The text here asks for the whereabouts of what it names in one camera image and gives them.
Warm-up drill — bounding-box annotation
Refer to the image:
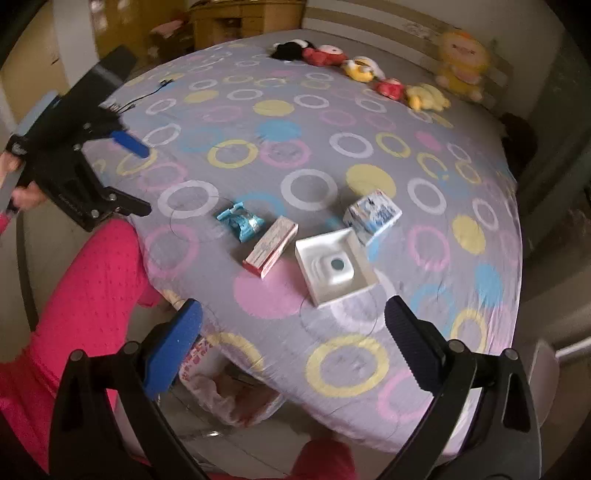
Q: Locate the black plush toy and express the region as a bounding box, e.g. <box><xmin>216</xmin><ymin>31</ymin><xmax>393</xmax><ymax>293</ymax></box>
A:
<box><xmin>270</xmin><ymin>39</ymin><xmax>315</xmax><ymax>62</ymax></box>

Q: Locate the grey circle-patterned bed sheet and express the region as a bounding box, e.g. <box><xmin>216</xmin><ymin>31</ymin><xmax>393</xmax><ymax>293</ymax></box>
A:
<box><xmin>85</xmin><ymin>32</ymin><xmax>522</xmax><ymax>452</ymax></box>

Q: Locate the blue foil snack wrapper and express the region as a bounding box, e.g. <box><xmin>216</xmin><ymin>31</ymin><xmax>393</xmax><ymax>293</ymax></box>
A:
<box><xmin>216</xmin><ymin>202</ymin><xmax>266</xmax><ymax>243</ymax></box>

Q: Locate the large yellow plush doll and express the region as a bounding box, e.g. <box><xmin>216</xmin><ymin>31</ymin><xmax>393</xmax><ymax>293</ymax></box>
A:
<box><xmin>436</xmin><ymin>29</ymin><xmax>490</xmax><ymax>103</ymax></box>

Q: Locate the yellow round plush toy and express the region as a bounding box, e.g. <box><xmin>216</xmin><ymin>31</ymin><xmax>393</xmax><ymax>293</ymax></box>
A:
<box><xmin>342</xmin><ymin>56</ymin><xmax>386</xmax><ymax>83</ymax></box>

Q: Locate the white plastic tray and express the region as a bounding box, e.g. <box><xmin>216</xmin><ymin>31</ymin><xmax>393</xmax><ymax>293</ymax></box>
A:
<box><xmin>294</xmin><ymin>228</ymin><xmax>379</xmax><ymax>308</ymax></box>

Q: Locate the red white medicine box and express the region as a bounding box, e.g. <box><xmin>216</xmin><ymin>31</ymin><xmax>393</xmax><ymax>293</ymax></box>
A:
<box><xmin>242</xmin><ymin>216</ymin><xmax>298</xmax><ymax>279</ymax></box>

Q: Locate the red white plush toy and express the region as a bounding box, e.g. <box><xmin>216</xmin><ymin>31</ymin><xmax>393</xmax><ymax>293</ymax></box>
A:
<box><xmin>303</xmin><ymin>45</ymin><xmax>348</xmax><ymax>67</ymax></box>

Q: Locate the grey plastic bin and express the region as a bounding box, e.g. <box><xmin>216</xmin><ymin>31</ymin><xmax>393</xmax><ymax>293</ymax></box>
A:
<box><xmin>526</xmin><ymin>338</ymin><xmax>591</xmax><ymax>430</ymax></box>

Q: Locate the yellow duck plush toy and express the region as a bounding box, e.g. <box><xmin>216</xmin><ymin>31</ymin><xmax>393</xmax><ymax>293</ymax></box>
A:
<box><xmin>405</xmin><ymin>83</ymin><xmax>451</xmax><ymax>112</ymax></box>

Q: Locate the wooden cabinet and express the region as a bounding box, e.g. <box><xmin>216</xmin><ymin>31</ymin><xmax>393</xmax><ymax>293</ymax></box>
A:
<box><xmin>189</xmin><ymin>0</ymin><xmax>305</xmax><ymax>50</ymax></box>

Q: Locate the person left hand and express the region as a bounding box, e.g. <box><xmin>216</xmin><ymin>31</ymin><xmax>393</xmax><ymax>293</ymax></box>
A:
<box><xmin>0</xmin><ymin>151</ymin><xmax>47</xmax><ymax>211</ymax></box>

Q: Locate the black cable on bed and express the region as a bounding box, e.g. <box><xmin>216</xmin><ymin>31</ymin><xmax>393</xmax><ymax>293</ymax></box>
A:
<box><xmin>98</xmin><ymin>79</ymin><xmax>175</xmax><ymax>114</ymax></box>

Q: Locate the blue white milk carton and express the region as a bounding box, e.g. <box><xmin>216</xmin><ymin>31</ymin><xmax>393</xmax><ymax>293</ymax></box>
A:
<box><xmin>342</xmin><ymin>189</ymin><xmax>403</xmax><ymax>246</ymax></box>

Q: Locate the small red plush toy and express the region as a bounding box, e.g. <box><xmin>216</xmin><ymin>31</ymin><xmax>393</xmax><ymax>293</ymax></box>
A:
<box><xmin>375</xmin><ymin>78</ymin><xmax>405</xmax><ymax>101</ymax></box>

